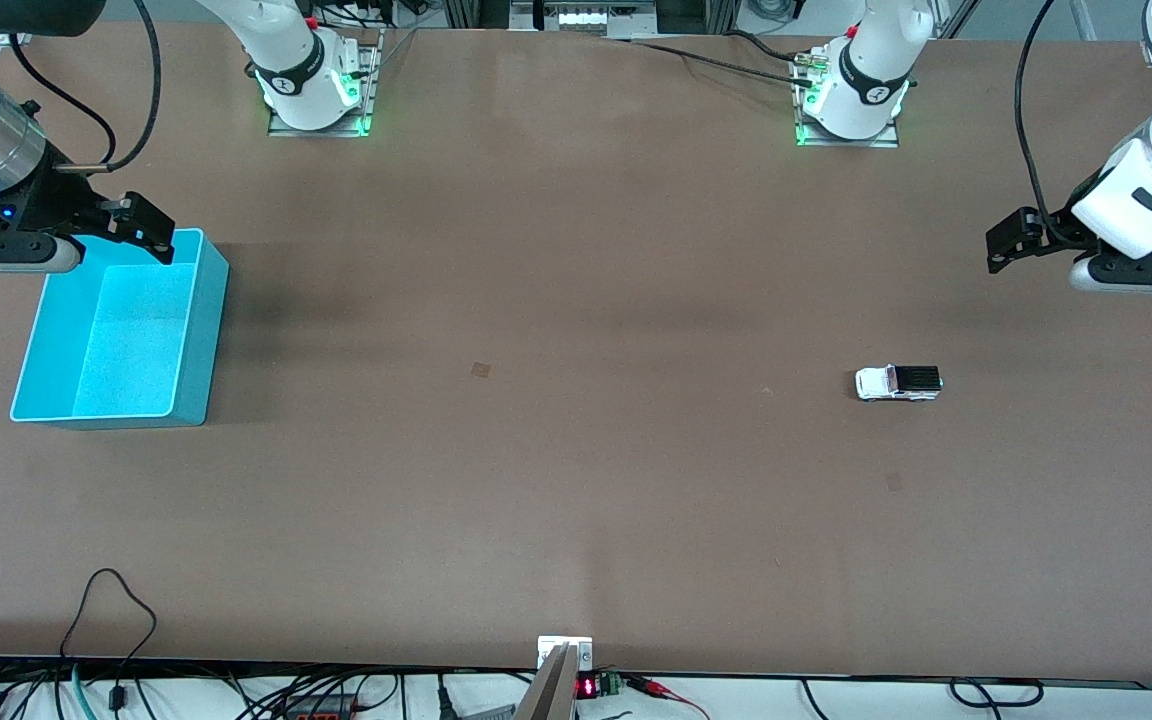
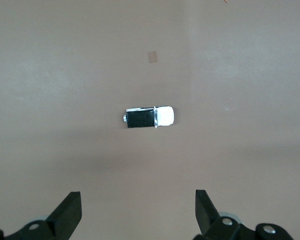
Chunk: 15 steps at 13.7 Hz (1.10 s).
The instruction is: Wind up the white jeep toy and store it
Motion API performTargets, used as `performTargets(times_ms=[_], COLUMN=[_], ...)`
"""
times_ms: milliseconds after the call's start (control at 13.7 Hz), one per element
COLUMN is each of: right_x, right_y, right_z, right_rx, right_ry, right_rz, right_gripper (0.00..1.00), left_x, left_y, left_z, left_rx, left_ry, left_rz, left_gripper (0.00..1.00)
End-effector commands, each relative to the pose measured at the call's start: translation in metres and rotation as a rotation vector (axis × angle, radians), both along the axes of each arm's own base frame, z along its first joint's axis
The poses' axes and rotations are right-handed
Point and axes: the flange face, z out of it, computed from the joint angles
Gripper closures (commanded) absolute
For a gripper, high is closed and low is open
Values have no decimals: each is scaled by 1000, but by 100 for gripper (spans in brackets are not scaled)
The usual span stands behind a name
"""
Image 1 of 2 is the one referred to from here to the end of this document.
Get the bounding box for turquoise plastic bin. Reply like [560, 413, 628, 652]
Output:
[10, 228, 230, 431]

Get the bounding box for white lit device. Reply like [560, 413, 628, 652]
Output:
[558, 8, 655, 29]

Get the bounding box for red black clip leads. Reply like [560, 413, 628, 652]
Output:
[624, 676, 712, 720]

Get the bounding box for white mounting plate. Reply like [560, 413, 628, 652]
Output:
[537, 636, 594, 671]

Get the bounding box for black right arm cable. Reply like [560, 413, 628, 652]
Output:
[8, 33, 119, 166]
[54, 0, 163, 173]

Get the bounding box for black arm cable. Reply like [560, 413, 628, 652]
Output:
[8, 33, 119, 166]
[54, 0, 163, 173]
[1014, 0, 1062, 246]

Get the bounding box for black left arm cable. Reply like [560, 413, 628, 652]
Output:
[1014, 0, 1062, 246]

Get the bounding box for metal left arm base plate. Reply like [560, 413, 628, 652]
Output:
[794, 50, 902, 149]

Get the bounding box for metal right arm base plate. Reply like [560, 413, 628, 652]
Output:
[266, 28, 383, 138]

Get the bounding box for thick black table cable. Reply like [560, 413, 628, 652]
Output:
[726, 30, 812, 66]

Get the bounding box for thin black table cable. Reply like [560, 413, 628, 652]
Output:
[591, 36, 822, 89]

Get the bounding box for black looped cable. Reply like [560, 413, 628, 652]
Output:
[59, 568, 159, 711]

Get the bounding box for aluminium frame rack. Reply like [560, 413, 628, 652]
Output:
[441, 0, 742, 36]

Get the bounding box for black coiled cable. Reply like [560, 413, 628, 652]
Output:
[949, 678, 1045, 709]

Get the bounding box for grey camera pole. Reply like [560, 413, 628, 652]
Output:
[514, 643, 577, 720]

